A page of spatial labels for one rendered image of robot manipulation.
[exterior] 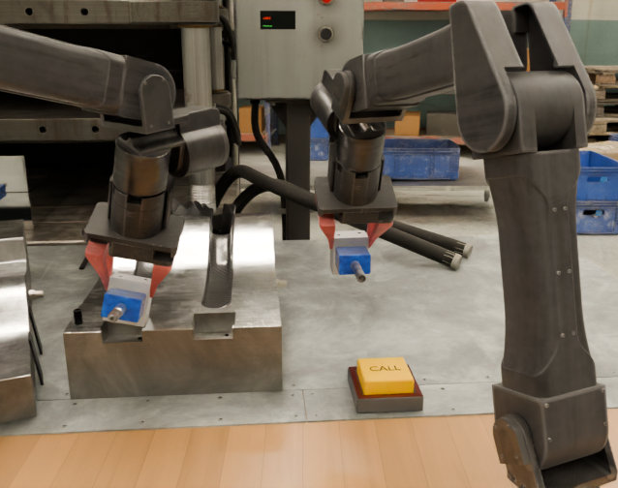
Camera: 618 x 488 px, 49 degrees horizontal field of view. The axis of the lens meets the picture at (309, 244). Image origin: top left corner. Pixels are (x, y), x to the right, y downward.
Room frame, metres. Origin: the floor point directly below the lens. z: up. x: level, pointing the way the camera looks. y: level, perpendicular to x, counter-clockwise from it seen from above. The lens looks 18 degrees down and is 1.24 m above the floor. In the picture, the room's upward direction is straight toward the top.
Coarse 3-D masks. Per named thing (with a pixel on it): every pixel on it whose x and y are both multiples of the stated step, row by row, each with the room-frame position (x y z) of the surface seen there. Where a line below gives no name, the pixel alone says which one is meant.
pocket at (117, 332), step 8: (104, 328) 0.76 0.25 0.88; (112, 328) 0.78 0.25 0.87; (120, 328) 0.78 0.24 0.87; (128, 328) 0.78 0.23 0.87; (136, 328) 0.78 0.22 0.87; (104, 336) 0.76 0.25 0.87; (112, 336) 0.78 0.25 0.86; (120, 336) 0.78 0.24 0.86; (128, 336) 0.78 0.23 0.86; (136, 336) 0.78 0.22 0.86
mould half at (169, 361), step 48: (192, 240) 1.02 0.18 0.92; (240, 240) 1.02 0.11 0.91; (96, 288) 0.89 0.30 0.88; (192, 288) 0.89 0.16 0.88; (240, 288) 0.89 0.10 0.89; (96, 336) 0.73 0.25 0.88; (144, 336) 0.74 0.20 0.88; (192, 336) 0.74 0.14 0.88; (240, 336) 0.75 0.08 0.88; (96, 384) 0.73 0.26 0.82; (144, 384) 0.74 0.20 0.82; (192, 384) 0.74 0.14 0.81; (240, 384) 0.75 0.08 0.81
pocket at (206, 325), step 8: (232, 312) 0.79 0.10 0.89; (192, 320) 0.77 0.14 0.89; (200, 320) 0.79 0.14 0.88; (208, 320) 0.79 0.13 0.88; (216, 320) 0.79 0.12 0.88; (224, 320) 0.79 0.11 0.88; (232, 320) 0.79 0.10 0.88; (200, 328) 0.79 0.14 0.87; (208, 328) 0.79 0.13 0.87; (216, 328) 0.79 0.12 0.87; (224, 328) 0.79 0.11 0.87; (200, 336) 0.78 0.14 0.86; (208, 336) 0.78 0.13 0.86; (216, 336) 0.78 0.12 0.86; (224, 336) 0.78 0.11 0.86
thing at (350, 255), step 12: (336, 240) 0.89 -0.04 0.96; (348, 240) 0.89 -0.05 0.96; (360, 240) 0.89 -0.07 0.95; (336, 252) 0.88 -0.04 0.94; (348, 252) 0.86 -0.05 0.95; (360, 252) 0.86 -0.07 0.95; (336, 264) 0.88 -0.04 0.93; (348, 264) 0.85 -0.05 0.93; (360, 264) 0.85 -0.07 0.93; (360, 276) 0.82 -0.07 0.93
